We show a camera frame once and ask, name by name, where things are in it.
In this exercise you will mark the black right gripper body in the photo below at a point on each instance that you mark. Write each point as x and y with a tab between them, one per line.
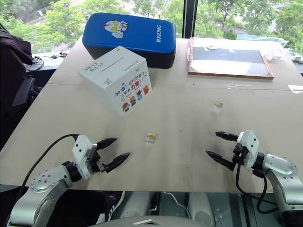
239	156

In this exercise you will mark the black and white shoe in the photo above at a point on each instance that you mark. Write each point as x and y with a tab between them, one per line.
111	210

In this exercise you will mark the black office chair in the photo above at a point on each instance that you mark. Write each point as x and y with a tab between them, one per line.
14	71

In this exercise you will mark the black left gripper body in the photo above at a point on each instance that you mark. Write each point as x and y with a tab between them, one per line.
94	163

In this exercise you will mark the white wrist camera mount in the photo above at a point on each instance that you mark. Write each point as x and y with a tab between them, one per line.
81	151
248	149

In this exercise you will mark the white printed cardboard box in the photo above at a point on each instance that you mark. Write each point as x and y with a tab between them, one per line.
118	78

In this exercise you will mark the dark window frame post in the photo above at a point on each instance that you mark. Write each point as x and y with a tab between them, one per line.
189	16

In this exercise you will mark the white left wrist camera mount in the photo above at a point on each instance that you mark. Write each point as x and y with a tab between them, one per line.
81	151

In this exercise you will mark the grey rounded robot body shapes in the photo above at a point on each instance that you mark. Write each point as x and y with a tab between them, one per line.
201	208

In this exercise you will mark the small keys bundle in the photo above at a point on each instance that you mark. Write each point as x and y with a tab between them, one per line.
58	55

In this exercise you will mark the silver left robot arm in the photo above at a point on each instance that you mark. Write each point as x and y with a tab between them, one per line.
40	189

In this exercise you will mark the wood framed board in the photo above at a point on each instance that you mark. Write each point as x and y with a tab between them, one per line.
227	61

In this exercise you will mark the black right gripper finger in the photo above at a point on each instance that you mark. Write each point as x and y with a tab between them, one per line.
221	160
228	136

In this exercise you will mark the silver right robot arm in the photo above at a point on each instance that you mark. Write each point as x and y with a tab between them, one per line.
281	170

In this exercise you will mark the blue cartoon print pad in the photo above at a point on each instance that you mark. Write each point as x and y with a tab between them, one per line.
139	35

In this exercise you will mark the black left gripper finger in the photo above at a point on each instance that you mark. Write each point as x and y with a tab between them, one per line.
107	142
117	161

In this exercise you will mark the white crumpled plastic wrap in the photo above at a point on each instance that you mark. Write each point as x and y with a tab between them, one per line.
275	54

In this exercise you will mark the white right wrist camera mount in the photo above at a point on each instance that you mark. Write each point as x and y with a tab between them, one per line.
248	149

